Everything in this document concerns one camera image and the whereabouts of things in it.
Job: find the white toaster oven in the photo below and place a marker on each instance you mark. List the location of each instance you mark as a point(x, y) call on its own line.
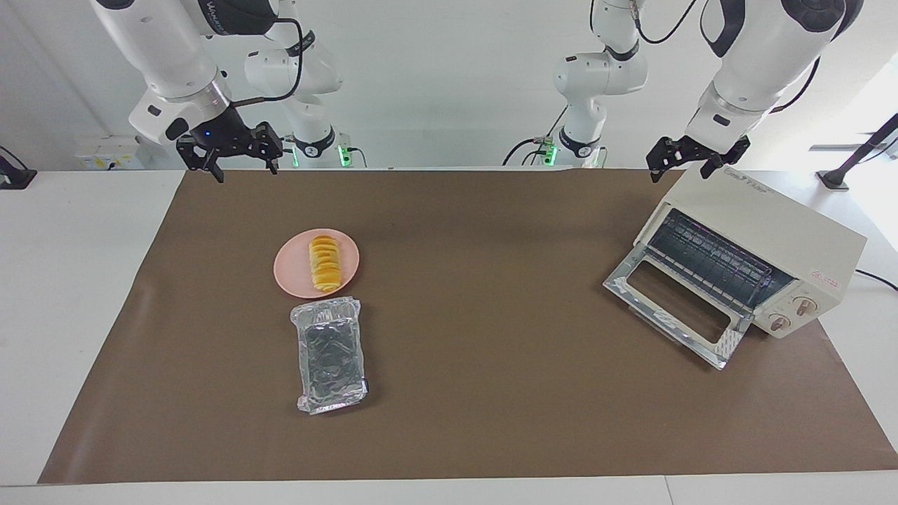
point(779, 217)

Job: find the golden ridged bread loaf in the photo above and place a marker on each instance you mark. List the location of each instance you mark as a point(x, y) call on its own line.
point(325, 263)

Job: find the black clamp mount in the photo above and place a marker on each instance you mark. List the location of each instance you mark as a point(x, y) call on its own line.
point(15, 175)

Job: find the aluminium foil tray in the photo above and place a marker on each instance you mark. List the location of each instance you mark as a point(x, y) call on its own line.
point(330, 358)

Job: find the cream oven knob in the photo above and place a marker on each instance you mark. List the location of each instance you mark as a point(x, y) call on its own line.
point(779, 322)
point(805, 305)

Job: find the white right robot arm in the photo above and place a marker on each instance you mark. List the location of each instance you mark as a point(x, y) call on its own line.
point(168, 49)

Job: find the metal oven rack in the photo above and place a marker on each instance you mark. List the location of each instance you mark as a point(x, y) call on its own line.
point(715, 256)

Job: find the brown table mat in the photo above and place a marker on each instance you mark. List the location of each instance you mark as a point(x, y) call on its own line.
point(491, 407)

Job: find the white wall socket box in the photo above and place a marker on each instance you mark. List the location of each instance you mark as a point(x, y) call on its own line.
point(105, 154)

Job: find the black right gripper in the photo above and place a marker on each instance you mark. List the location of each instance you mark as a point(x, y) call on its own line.
point(698, 149)

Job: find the black camera stand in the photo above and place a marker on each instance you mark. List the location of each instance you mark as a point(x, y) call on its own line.
point(852, 158)

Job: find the pink round plate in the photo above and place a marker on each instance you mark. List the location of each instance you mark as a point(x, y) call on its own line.
point(291, 270)

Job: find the glass oven door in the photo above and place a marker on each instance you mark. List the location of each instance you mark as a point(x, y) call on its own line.
point(666, 319)

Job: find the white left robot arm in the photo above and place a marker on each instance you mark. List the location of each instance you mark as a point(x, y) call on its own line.
point(751, 63)

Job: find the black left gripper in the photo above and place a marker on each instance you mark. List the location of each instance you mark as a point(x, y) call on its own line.
point(221, 133)

